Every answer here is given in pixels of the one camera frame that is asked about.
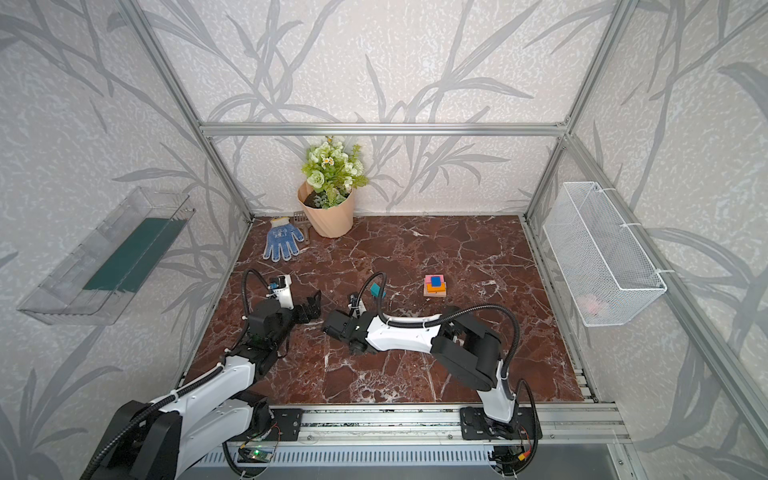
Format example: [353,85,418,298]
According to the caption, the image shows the small pink wood block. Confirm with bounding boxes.
[425,275,445,288]

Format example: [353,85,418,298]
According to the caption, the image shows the orange wood block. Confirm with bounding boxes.
[424,284,447,296]

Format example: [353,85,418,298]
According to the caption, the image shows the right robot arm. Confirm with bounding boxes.
[322,304,541,444]

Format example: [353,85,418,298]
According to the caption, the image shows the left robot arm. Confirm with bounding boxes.
[82,288,322,479]

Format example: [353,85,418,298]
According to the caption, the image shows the teal triangular wood block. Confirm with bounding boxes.
[370,282,386,298]

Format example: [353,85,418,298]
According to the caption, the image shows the blue work glove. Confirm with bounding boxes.
[262,217,305,262]

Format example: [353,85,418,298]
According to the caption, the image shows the beige flower pot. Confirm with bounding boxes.
[297,182,356,238]

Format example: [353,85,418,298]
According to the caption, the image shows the left circuit board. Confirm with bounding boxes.
[237,446,275,464]

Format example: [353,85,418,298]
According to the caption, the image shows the green white artificial flowers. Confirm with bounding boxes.
[302,137,369,209]

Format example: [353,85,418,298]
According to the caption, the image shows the pink object in basket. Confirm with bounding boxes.
[577,294,608,318]

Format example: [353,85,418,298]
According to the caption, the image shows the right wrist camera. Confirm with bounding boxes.
[349,293,366,319]

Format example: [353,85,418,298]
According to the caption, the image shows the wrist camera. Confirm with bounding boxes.
[269,275,294,310]
[349,293,366,319]

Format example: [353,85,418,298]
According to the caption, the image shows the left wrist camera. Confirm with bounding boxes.
[269,275,294,310]

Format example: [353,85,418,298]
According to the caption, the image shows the clear plastic wall shelf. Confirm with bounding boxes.
[18,187,195,326]

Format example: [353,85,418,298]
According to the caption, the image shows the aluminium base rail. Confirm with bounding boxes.
[268,403,631,446]

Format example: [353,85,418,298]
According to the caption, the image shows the white wire mesh basket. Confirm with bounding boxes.
[543,181,667,327]

